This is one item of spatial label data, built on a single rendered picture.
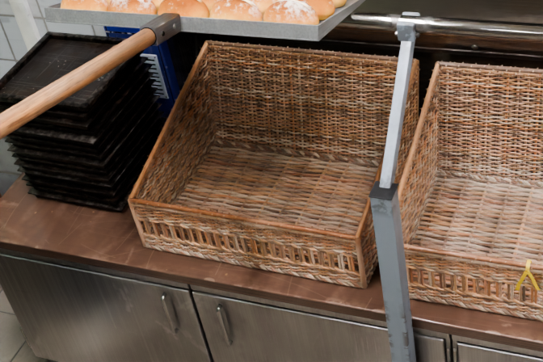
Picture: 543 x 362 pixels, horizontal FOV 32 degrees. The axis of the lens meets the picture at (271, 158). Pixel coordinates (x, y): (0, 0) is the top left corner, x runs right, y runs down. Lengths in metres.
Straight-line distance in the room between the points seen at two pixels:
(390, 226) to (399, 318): 0.25
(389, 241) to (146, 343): 0.90
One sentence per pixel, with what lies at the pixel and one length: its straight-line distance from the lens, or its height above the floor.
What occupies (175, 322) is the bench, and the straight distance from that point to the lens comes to 2.34.
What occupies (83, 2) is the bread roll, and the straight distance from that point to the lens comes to 1.84.
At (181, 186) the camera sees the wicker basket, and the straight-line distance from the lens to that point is 2.37.
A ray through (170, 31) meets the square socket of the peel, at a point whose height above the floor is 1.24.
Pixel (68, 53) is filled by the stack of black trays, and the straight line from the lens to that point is 2.43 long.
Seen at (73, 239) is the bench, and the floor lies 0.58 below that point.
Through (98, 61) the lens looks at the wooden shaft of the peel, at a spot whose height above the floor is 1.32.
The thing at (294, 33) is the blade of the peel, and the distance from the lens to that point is 1.64.
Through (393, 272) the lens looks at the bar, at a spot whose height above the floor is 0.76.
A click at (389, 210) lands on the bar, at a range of 1.71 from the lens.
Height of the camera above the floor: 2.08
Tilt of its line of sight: 38 degrees down
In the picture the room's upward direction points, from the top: 12 degrees counter-clockwise
